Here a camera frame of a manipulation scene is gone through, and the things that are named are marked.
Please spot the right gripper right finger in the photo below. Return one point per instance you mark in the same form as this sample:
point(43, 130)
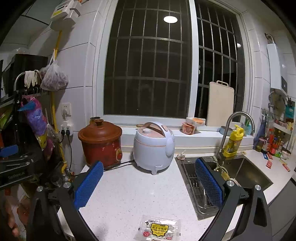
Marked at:
point(254, 222)

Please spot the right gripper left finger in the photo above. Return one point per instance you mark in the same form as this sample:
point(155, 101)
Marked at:
point(44, 223)

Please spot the barred kitchen window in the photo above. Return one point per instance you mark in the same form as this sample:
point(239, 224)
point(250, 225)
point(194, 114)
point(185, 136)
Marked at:
point(157, 59)

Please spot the stainless steel sink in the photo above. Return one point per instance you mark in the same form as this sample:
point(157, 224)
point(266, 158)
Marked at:
point(205, 180)

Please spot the red clay slow cooker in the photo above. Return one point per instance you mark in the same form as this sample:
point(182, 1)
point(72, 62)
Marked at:
point(101, 142)

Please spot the clear yellow-label food packet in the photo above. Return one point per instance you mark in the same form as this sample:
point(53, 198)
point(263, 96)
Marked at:
point(154, 228)

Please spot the yellow dish soap bottle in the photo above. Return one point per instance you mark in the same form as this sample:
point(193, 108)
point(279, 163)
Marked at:
point(234, 142)

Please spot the white rice cooker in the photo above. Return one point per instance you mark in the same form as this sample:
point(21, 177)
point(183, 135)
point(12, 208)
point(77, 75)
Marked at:
point(153, 147)

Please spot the purple plastic bag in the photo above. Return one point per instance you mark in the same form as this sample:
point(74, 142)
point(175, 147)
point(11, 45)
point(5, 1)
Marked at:
point(33, 111)

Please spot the pink packets on sill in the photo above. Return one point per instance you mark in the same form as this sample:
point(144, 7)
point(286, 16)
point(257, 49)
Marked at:
point(190, 125)

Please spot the hanging plastic bag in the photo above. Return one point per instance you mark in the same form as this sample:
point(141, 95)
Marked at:
point(52, 77)

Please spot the white cutting board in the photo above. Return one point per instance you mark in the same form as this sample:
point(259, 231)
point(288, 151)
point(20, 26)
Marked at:
point(220, 104)

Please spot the white water heater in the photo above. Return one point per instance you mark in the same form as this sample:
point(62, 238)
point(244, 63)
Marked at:
point(278, 69)

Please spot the white gas meter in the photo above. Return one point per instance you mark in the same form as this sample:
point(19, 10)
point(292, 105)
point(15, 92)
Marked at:
point(66, 10)

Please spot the white wall socket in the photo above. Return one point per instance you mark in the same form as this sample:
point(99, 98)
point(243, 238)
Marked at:
point(66, 124)

